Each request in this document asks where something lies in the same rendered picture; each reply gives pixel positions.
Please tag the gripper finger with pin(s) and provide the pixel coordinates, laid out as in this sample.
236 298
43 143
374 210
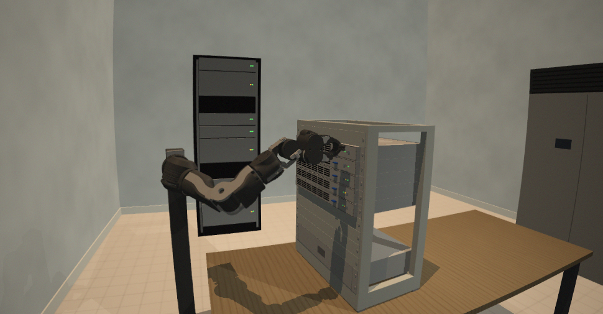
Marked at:
327 156
327 140

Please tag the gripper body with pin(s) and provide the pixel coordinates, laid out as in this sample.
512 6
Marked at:
312 147

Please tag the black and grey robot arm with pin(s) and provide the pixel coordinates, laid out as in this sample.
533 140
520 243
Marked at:
229 197

